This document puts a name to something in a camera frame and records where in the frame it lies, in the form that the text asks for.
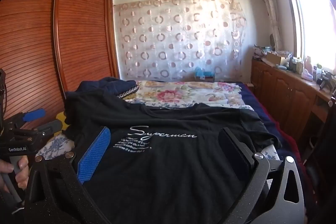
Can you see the wood-framed window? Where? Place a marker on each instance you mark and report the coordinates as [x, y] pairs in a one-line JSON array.
[[315, 24]]

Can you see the cardboard box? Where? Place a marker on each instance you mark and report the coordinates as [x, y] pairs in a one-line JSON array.
[[275, 58]]

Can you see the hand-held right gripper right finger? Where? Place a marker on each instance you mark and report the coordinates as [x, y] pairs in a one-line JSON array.
[[233, 150]]

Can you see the blue floral bedsheet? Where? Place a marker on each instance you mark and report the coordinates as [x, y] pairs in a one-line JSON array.
[[57, 145]]

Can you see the stack of folded blankets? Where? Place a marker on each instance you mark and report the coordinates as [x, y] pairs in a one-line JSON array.
[[128, 92]]

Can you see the small oval mirror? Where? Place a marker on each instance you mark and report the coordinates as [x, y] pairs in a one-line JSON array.
[[272, 40]]

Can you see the wooden headboard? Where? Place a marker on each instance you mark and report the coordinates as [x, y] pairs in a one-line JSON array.
[[31, 29]]

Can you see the pink plush toy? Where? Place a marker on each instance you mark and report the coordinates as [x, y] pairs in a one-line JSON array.
[[307, 69]]

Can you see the person's left hand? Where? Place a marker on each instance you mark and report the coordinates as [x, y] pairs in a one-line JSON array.
[[22, 174]]

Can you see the small black object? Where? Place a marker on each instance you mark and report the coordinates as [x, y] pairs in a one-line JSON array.
[[325, 81]]

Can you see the navy blue blanket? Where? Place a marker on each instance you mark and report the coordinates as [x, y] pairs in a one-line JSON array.
[[249, 98]]

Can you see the pile of packets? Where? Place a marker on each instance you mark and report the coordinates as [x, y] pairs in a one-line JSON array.
[[260, 53]]

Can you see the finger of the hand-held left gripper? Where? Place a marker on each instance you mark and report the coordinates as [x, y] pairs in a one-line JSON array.
[[34, 114], [50, 126]]

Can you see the blue storage box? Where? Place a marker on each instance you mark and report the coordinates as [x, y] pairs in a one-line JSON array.
[[206, 75]]

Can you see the sheer curtain with circles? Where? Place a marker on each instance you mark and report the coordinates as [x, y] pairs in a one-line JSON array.
[[170, 37]]

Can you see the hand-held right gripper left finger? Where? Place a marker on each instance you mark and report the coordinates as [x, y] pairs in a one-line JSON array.
[[93, 155]]

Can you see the navy blue folded cloth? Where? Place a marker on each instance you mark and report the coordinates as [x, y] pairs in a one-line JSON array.
[[105, 85]]

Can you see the white lace window curtain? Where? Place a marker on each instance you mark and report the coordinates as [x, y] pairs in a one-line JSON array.
[[270, 8]]

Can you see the black printed t-shirt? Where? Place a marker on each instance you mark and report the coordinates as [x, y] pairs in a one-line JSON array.
[[170, 161]]

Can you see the long wooden cabinet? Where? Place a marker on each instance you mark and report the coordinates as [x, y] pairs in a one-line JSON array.
[[283, 90]]

